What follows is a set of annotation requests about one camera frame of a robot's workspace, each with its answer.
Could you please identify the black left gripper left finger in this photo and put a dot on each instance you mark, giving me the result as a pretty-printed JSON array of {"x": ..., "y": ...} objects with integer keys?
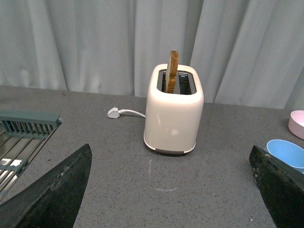
[{"x": 54, "y": 200}]

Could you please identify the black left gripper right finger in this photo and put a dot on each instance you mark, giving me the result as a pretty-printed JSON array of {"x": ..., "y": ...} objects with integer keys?
[{"x": 281, "y": 188}]

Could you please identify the pink plastic bowl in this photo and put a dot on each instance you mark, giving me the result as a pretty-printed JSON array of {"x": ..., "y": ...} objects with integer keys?
[{"x": 296, "y": 123}]

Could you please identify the grey dish rack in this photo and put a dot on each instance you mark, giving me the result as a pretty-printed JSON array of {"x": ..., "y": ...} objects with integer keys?
[{"x": 22, "y": 136}]

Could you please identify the white power plug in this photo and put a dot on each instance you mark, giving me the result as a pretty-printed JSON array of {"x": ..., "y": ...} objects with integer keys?
[{"x": 114, "y": 113}]

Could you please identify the cream white toaster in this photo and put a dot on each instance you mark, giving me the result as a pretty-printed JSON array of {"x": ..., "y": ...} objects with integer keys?
[{"x": 172, "y": 120}]

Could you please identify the grey curtain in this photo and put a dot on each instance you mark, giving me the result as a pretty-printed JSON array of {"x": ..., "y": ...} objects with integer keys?
[{"x": 246, "y": 52}]

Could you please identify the toast slice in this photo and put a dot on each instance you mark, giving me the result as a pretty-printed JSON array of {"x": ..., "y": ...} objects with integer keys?
[{"x": 172, "y": 69}]

